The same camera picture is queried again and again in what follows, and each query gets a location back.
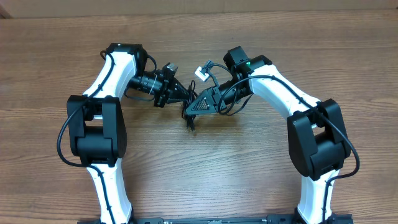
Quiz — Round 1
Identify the black USB cable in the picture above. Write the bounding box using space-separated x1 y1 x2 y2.
181 80 200 131

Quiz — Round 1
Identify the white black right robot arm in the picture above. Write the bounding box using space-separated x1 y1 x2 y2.
182 46 360 223

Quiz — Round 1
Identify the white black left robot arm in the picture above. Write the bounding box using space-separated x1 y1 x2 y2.
57 43 196 223

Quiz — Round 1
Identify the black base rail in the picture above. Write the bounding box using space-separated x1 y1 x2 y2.
77 213 354 224

